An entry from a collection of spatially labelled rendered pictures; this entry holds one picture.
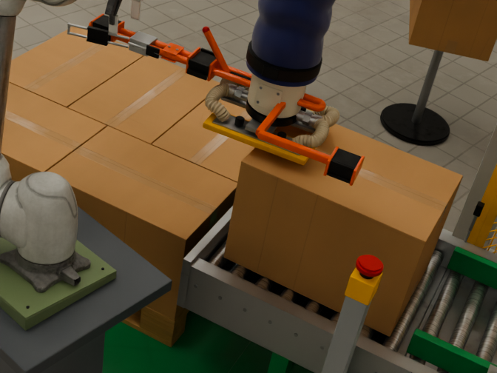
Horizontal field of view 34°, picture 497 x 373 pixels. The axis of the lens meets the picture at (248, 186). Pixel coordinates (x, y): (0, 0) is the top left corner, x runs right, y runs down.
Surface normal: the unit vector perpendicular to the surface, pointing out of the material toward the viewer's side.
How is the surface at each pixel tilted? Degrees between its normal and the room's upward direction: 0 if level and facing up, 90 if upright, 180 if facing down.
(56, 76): 0
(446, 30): 90
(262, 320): 90
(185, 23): 0
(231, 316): 90
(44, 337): 0
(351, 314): 90
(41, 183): 8
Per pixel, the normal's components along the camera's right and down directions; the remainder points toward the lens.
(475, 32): -0.17, 0.58
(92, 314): 0.15, -0.79
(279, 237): -0.46, 0.48
